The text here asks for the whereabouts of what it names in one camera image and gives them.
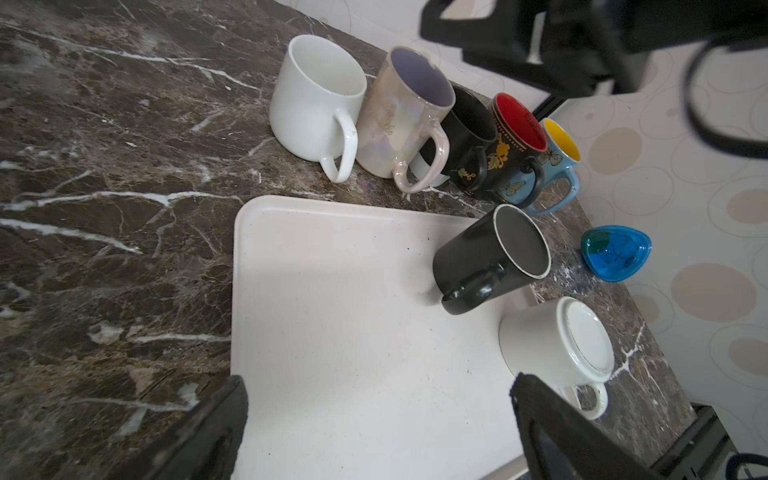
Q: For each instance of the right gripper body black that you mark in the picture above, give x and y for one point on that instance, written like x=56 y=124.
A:
x=586 y=43

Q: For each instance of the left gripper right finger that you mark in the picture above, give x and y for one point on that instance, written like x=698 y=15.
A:
x=560 y=443

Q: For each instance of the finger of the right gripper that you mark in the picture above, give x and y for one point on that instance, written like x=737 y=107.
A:
x=506 y=32
x=540 y=76

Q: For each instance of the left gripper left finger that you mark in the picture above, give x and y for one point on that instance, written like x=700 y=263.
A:
x=203 y=444

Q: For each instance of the black skull mug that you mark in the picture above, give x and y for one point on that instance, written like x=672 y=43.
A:
x=513 y=173

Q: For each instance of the black white mug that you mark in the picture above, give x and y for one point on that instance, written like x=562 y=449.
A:
x=471 y=130

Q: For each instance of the blue butterfly mug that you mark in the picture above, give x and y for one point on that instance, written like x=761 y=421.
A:
x=556 y=163

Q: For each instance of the plain white mug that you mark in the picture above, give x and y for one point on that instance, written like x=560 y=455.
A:
x=564 y=343

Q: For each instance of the pink iridescent mug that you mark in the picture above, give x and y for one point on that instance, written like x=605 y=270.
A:
x=409 y=99

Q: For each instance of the small black mug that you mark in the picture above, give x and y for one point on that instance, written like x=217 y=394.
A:
x=501 y=252

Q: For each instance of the white ribbed-base mug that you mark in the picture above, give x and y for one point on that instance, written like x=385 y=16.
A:
x=316 y=102

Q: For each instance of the beige rectangular tray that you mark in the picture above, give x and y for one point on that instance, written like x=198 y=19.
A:
x=352 y=367

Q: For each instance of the blue white plastic bottle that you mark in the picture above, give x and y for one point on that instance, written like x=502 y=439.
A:
x=615 y=253

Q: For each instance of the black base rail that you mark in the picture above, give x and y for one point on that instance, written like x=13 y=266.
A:
x=707 y=451

